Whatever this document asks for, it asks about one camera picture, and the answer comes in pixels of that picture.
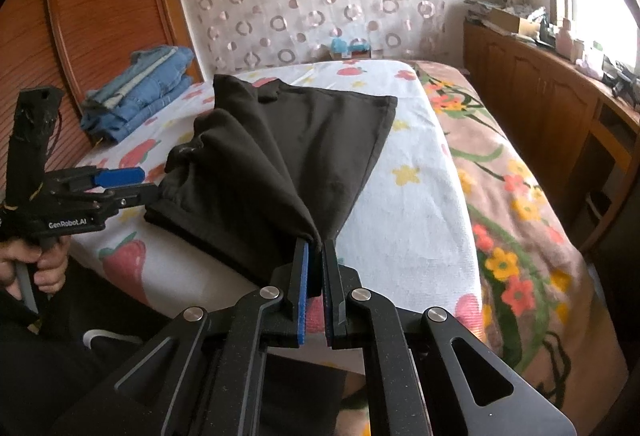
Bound folded dark blue jeans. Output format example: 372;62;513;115
80;75;195;147

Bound person's left hand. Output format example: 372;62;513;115
0;236;70;297

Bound strawberry print white blanket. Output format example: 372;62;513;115
70;58;483;357

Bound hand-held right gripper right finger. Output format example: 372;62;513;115
322;240;577;436

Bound wooden headboard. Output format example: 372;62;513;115
0;0;206;202

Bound black pants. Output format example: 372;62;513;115
144;74;399;286

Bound pink container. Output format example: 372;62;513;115
555;18;577;58

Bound folded light blue jeans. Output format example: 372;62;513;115
82;45;195;113

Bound black tool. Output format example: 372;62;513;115
602;61;640;108

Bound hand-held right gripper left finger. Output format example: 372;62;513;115
52;238;326;436

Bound floral beige blanket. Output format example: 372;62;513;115
415;61;628;397

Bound cardboard box with blue cloth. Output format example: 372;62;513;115
327;37;373;62

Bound wooden cabinet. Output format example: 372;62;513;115
462;18;640;254

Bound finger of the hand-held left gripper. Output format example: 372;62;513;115
65;167;146;192
80;183;161;217

